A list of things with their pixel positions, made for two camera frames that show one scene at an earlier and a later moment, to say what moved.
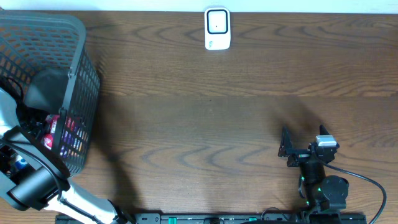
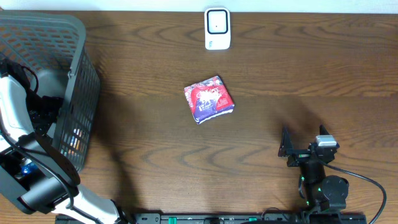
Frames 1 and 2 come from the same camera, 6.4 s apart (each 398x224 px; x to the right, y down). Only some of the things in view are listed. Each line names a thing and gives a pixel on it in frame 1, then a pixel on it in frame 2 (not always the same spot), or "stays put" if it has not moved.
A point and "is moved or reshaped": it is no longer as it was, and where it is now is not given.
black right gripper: [286, 149] stays put
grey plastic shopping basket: [46, 53] stays put
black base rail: [219, 218] stays put
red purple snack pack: [48, 139] is moved or reshaped
